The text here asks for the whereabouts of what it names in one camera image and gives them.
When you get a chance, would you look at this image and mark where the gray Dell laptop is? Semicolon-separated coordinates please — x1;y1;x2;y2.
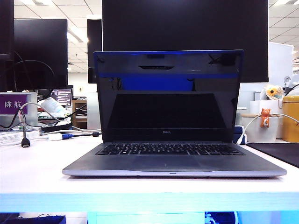
62;49;287;177

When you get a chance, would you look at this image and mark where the wooden cabinet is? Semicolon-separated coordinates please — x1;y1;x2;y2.
71;99;88;129

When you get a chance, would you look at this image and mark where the narrow black monitor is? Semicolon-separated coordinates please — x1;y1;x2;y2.
87;18;103;84

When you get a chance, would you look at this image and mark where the small monitor showing code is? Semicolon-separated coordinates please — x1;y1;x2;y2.
50;88;74;107

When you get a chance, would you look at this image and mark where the stack of books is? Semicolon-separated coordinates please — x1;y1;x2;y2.
234;125;247;145

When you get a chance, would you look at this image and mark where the black flat dish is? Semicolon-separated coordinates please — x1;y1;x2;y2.
41;122;72;133

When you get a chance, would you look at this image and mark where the large black monitor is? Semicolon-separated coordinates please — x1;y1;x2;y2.
102;0;269;83

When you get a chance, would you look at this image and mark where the white rolled paper bundle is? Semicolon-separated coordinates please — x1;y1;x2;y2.
38;97;66;117

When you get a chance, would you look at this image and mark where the white storage container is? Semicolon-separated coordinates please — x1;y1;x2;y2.
240;113;285;144

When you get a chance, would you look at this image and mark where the white box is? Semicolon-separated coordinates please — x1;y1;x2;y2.
249;100;284;115

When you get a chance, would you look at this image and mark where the yellow flower plush toy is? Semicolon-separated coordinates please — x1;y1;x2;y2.
260;84;285;101

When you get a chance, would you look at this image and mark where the black monitor back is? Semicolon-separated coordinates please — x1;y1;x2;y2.
13;18;69;91

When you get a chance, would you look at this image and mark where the black mouse pad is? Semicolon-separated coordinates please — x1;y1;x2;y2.
246;142;299;168

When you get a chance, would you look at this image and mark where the stack of white papers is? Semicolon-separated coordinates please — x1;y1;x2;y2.
0;130;41;147

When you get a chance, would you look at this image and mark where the purple name sign holder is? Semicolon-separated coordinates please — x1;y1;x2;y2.
0;91;38;127

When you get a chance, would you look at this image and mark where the white partition panel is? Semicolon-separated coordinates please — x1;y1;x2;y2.
268;42;294;83

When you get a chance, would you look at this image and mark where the yellow tin box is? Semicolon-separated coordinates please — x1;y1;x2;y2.
281;95;299;143

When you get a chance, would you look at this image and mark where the white plush figure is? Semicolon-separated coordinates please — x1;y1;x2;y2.
283;74;299;97

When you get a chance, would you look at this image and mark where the black bag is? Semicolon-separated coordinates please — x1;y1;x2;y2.
0;213;67;224

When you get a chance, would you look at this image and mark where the black monitor edge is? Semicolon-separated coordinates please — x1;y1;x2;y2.
0;0;15;92

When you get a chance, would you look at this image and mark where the black cable with ferrite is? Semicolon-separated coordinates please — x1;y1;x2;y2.
69;131;103;138

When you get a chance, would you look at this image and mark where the white charging cable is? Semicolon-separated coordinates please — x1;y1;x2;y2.
236;112;299;144

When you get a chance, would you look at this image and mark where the black looped monitor cable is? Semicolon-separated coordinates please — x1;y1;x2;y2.
0;51;56;93

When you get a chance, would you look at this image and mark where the gray white arched cable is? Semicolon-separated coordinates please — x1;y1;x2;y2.
19;101;62;131

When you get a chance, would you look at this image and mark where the orange cat cable holder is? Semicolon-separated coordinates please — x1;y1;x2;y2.
259;107;271;129

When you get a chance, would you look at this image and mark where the black HDMI cable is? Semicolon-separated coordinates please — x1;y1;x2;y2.
0;109;31;148

